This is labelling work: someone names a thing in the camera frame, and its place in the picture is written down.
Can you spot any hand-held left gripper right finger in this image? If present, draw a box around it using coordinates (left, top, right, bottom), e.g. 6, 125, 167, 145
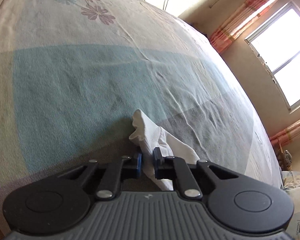
152, 148, 240, 198

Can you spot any orange striped curtain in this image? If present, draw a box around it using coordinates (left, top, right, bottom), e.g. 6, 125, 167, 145
270, 114, 300, 150
209, 0, 292, 53

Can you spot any wooden nightstand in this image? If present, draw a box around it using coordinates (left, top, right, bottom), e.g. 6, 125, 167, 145
277, 140, 294, 173

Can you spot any bed with patchwork sheet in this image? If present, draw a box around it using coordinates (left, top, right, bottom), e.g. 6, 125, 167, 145
0, 0, 285, 233

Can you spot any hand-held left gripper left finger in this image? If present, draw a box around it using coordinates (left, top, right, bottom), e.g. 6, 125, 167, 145
56, 152, 143, 201

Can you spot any small patchwork pillow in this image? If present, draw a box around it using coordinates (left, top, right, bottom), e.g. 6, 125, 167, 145
281, 170, 300, 190

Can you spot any grey plush toy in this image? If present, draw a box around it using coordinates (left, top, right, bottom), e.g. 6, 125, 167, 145
284, 149, 293, 167

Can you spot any window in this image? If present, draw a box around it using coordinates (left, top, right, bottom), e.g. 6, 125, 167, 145
244, 1, 300, 110

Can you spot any white printed sweatshirt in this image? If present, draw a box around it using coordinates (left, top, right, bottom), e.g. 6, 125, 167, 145
129, 109, 200, 192

